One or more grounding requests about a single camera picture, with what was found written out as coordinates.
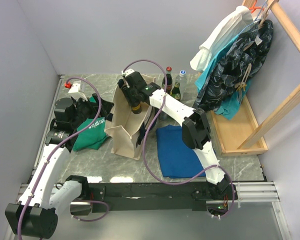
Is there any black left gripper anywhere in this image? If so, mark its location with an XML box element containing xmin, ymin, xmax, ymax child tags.
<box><xmin>70</xmin><ymin>92</ymin><xmax>114</xmax><ymax>128</ymax></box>

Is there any beige canvas tote bag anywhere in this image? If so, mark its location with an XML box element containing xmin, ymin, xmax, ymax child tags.
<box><xmin>104</xmin><ymin>84</ymin><xmax>156</xmax><ymax>160</ymax></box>

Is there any dark cola glass bottle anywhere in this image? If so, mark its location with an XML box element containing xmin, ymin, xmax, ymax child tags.
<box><xmin>161</xmin><ymin>66</ymin><xmax>173</xmax><ymax>95</ymax></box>

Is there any green glass bottle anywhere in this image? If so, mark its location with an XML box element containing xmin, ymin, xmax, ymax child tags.
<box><xmin>171</xmin><ymin>81</ymin><xmax>181</xmax><ymax>101</ymax></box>

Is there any clear water bottle blue cap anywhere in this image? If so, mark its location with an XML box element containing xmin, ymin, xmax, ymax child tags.
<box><xmin>175</xmin><ymin>70</ymin><xmax>187</xmax><ymax>100</ymax></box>

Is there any red silver beverage can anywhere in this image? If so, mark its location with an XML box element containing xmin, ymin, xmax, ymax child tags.
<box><xmin>159</xmin><ymin>111</ymin><xmax>169</xmax><ymax>121</ymax></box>

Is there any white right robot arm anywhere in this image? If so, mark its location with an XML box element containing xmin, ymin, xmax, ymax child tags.
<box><xmin>118</xmin><ymin>68</ymin><xmax>232</xmax><ymax>199</ymax></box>

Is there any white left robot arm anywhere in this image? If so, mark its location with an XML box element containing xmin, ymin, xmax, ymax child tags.
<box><xmin>5</xmin><ymin>93</ymin><xmax>114</xmax><ymax>239</ymax></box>

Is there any green folded t-shirt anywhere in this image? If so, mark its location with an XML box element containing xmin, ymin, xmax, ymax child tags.
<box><xmin>71</xmin><ymin>96</ymin><xmax>111</xmax><ymax>152</ymax></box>

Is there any blue folded t-shirt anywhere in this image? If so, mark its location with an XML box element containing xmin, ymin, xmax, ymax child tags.
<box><xmin>155</xmin><ymin>125</ymin><xmax>204</xmax><ymax>179</ymax></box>

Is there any turquoise hanging shirt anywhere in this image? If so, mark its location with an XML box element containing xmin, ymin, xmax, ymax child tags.
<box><xmin>193</xmin><ymin>33</ymin><xmax>251</xmax><ymax>120</ymax></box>

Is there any dark patterned hanging shirt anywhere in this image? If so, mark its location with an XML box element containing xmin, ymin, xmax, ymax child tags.
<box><xmin>193</xmin><ymin>19</ymin><xmax>274</xmax><ymax>120</ymax></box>

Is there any white hanging shirt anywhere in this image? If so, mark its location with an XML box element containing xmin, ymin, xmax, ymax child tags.
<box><xmin>189</xmin><ymin>5</ymin><xmax>253</xmax><ymax>71</ymax></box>

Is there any wooden clothes rack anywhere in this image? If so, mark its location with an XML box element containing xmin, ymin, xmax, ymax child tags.
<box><xmin>212</xmin><ymin>0</ymin><xmax>300</xmax><ymax>156</ymax></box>

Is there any orange clothes hanger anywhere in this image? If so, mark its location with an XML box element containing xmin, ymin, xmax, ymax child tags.
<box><xmin>249</xmin><ymin>0</ymin><xmax>265</xmax><ymax>13</ymax></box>

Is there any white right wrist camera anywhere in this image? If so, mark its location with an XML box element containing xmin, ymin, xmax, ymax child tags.
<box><xmin>121</xmin><ymin>68</ymin><xmax>135</xmax><ymax>78</ymax></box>

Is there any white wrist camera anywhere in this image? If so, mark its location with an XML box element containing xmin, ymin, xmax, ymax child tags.
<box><xmin>121</xmin><ymin>68</ymin><xmax>135</xmax><ymax>78</ymax></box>
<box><xmin>64</xmin><ymin>80</ymin><xmax>88</xmax><ymax>101</ymax></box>

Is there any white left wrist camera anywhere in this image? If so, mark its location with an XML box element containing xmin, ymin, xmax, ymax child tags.
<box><xmin>64</xmin><ymin>80</ymin><xmax>88</xmax><ymax>101</ymax></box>

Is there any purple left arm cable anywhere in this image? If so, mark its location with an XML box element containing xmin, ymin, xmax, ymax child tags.
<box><xmin>16</xmin><ymin>76</ymin><xmax>111</xmax><ymax>240</ymax></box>

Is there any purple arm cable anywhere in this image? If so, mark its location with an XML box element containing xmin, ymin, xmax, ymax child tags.
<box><xmin>122</xmin><ymin>59</ymin><xmax>236</xmax><ymax>220</ymax></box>
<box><xmin>16</xmin><ymin>76</ymin><xmax>111</xmax><ymax>240</ymax></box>

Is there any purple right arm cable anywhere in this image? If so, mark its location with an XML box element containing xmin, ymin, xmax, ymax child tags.
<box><xmin>122</xmin><ymin>59</ymin><xmax>236</xmax><ymax>220</ymax></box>

